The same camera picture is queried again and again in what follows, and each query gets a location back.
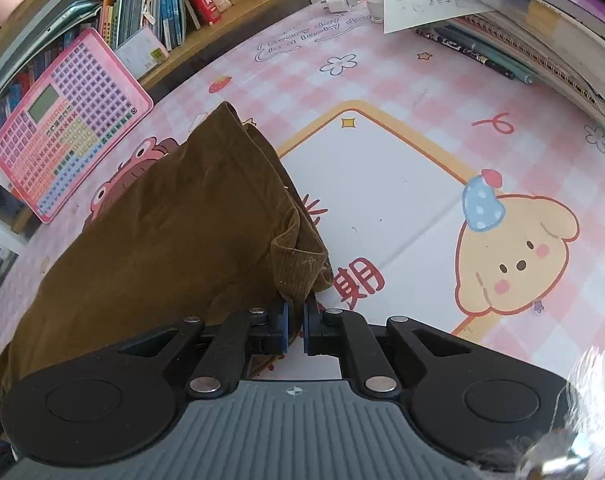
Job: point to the white labelled card box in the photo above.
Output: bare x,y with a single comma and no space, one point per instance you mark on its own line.
142,52

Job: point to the small white plug charger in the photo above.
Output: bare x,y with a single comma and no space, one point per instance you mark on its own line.
338,2

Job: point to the stack of books and notebooks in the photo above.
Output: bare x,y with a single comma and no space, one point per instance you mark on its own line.
547,20

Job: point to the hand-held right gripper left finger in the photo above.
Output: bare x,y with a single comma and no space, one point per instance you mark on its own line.
284,330

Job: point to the teal pen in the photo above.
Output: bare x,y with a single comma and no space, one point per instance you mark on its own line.
492,55

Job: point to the grey furry sleeve cuff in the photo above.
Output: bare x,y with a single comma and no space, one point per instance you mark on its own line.
592,410

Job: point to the pink learning tablet toy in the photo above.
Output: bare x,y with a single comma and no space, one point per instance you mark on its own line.
72,130

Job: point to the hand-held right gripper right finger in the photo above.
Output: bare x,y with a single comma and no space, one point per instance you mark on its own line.
306,330

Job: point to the row of light blue books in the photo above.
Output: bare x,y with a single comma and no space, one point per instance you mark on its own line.
170,0

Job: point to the pink checkered cartoon desk mat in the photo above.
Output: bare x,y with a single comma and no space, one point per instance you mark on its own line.
407,85

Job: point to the black patterned pen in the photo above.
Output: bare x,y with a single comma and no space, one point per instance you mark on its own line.
462,50

